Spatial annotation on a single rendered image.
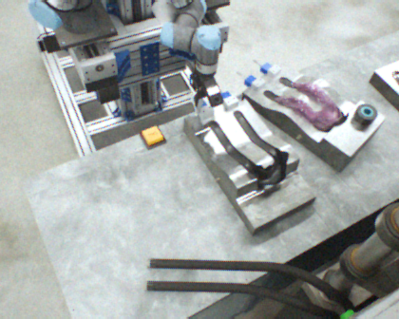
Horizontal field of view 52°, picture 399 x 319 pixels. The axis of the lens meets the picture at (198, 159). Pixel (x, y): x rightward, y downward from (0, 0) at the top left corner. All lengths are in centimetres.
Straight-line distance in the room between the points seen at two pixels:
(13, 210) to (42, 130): 56
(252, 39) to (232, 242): 215
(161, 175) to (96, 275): 42
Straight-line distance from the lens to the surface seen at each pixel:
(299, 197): 147
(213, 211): 146
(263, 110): 170
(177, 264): 133
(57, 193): 155
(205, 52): 134
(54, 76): 274
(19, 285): 233
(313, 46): 336
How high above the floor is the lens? 211
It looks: 57 degrees down
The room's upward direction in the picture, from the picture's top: 5 degrees clockwise
